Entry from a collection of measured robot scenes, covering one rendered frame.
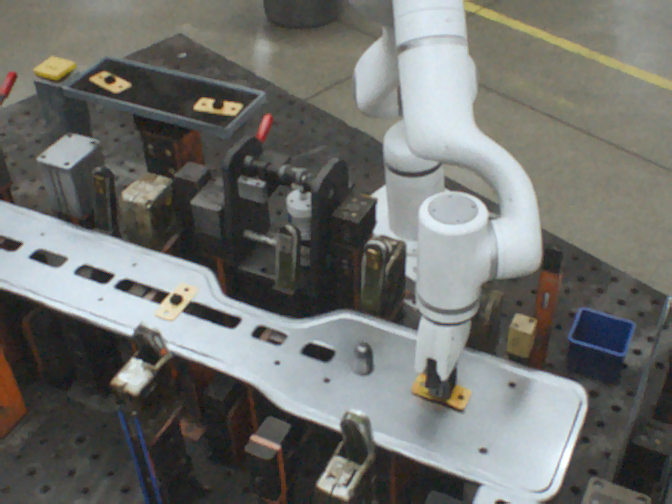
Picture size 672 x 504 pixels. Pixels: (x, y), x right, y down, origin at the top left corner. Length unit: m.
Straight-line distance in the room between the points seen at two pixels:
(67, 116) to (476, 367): 0.98
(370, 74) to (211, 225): 0.39
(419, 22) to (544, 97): 2.84
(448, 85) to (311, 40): 3.28
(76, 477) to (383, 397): 0.62
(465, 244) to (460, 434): 0.32
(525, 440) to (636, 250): 1.98
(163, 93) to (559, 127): 2.32
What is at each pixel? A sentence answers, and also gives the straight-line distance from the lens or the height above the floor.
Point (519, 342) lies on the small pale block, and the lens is 1.37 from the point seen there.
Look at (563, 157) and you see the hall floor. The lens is 3.60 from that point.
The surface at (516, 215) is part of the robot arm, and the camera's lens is 1.13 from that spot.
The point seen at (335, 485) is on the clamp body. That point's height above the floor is 1.04.
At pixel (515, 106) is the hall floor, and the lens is 3.89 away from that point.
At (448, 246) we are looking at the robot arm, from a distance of 1.08.
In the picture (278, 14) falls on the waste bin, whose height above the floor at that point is 0.07.
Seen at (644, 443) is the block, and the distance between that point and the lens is 1.23.
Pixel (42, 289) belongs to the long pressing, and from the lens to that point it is 1.59.
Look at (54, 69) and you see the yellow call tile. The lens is 1.88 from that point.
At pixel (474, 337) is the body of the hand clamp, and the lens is 1.43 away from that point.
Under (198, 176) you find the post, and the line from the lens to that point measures 1.60.
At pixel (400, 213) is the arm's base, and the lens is 1.85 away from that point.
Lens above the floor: 2.02
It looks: 41 degrees down
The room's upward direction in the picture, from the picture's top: 2 degrees counter-clockwise
